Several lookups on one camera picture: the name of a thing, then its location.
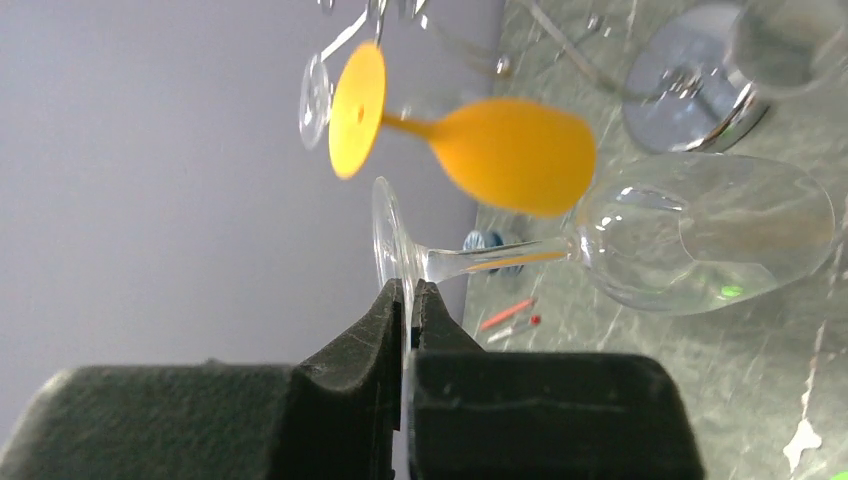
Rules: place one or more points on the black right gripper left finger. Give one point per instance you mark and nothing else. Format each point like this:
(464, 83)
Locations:
(331, 416)

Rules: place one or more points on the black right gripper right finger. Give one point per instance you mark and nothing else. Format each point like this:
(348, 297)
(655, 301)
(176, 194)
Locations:
(475, 414)

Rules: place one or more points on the orange plastic goblet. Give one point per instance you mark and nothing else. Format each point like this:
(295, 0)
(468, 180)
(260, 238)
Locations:
(506, 152)

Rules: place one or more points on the clear wine glass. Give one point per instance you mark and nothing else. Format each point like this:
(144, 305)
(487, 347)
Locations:
(315, 102)
(676, 235)

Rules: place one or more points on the chrome wine glass rack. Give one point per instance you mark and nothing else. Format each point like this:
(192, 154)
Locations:
(705, 77)

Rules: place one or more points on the white pen red cap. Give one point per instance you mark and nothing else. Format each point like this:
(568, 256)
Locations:
(514, 329)

